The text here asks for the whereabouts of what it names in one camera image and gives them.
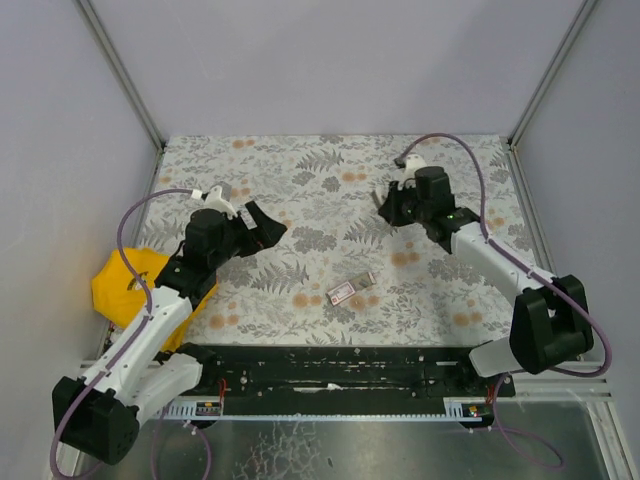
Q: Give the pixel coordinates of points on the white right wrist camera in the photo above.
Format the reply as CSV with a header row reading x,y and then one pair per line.
x,y
409,165

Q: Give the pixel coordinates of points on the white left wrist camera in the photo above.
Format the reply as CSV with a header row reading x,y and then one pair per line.
x,y
220,197

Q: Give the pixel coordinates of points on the aluminium frame post right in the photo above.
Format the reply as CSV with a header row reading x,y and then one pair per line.
x,y
555,65

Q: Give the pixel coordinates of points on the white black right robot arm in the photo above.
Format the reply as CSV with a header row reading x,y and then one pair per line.
x,y
548,324

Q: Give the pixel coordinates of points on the red white staple box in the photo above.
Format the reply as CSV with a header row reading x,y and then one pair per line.
x,y
349,288

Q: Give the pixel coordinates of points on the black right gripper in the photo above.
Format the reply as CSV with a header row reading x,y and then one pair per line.
x,y
396,208

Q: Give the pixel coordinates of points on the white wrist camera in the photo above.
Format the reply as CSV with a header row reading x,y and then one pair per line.
x,y
220,197
409,165

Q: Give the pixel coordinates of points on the aluminium frame rail right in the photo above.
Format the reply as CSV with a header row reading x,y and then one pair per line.
x,y
531,216

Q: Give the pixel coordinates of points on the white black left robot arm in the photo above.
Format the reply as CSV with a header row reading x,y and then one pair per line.
x,y
101,412

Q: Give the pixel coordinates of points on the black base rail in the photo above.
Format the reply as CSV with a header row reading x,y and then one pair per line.
x,y
256,371

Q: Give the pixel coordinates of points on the floral table mat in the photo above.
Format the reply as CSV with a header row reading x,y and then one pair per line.
x,y
321,188

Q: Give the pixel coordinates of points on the aluminium frame post left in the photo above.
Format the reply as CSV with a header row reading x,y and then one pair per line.
x,y
107,48

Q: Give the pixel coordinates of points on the white cable duct strip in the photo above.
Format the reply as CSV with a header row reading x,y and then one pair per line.
x,y
330,406

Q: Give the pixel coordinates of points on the yellow cloth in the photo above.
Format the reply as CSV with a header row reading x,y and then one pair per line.
x,y
119,297

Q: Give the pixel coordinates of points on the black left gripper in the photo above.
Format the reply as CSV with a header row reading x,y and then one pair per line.
x,y
248,232

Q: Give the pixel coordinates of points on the aluminium frame post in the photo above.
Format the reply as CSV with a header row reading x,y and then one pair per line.
x,y
555,65
107,48

